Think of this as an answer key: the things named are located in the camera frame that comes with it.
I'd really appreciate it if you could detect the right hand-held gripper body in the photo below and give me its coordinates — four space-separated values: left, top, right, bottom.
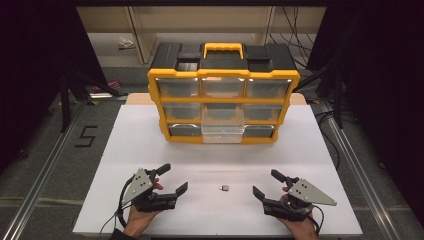
262 176 338 223

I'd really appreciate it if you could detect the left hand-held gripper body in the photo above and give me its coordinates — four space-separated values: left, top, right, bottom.
121 167 178 214

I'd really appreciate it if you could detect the clear plastic drawer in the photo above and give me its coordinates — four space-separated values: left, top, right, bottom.
201 124 246 145

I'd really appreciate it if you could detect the yellow black drawer organizer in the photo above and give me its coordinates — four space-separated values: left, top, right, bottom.
147 42 301 145

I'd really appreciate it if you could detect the person's left hand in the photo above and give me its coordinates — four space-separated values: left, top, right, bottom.
122 178 165 239

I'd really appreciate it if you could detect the person's right hand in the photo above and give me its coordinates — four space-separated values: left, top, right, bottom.
280 186 320 240

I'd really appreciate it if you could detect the black tripod stand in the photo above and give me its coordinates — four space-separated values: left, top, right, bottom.
294 62 345 130

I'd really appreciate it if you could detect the pink thing on floor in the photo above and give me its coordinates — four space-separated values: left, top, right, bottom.
92 79 121 95

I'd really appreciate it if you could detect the crumpled white paper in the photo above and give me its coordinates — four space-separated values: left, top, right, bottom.
117 36 137 51

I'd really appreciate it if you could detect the dark curtain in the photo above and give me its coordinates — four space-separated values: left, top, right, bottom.
308 0 424 231
0 0 108 174

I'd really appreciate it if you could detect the beige shelf unit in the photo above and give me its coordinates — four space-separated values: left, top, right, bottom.
75 5 328 66

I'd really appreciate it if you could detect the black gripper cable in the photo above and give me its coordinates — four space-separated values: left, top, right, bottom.
98 175 136 239
306 203 325 236

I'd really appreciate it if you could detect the metal floor rail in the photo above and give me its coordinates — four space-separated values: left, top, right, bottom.
319 99 402 240
2 99 88 240

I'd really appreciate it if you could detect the bundle of black hanging cables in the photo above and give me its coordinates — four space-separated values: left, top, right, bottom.
269 5 318 69

